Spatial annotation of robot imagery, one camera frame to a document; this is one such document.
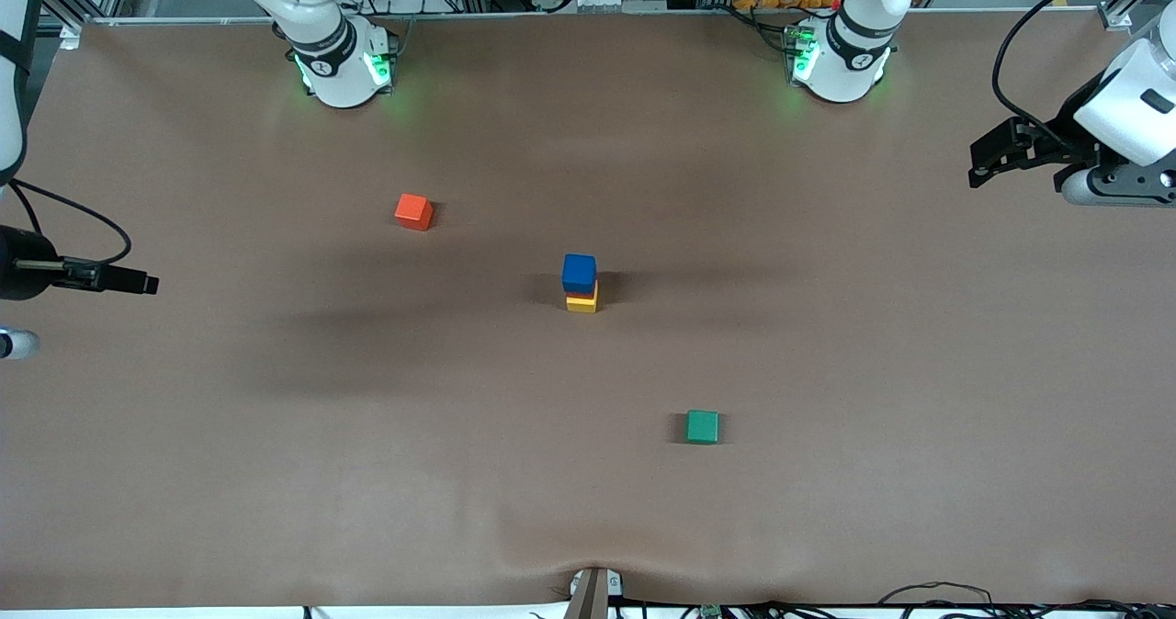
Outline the blue cube block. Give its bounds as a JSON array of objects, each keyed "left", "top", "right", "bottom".
[{"left": 561, "top": 253, "right": 598, "bottom": 295}]

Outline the orange cube block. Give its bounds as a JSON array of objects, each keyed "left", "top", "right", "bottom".
[{"left": 394, "top": 193, "right": 435, "bottom": 232}]

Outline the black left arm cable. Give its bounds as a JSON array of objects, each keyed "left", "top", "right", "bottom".
[{"left": 992, "top": 0, "right": 1157, "bottom": 138}]

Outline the black cable bundle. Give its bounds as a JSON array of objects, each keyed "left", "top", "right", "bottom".
[{"left": 616, "top": 580, "right": 1176, "bottom": 619}]

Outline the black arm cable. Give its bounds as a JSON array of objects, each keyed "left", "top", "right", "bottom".
[
  {"left": 7, "top": 181, "right": 132, "bottom": 269},
  {"left": 992, "top": 0, "right": 1157, "bottom": 138}
]

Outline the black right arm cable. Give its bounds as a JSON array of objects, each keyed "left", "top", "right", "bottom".
[{"left": 7, "top": 181, "right": 132, "bottom": 269}]

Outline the brown camera mount post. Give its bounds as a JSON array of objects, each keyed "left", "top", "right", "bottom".
[{"left": 563, "top": 566, "right": 626, "bottom": 619}]

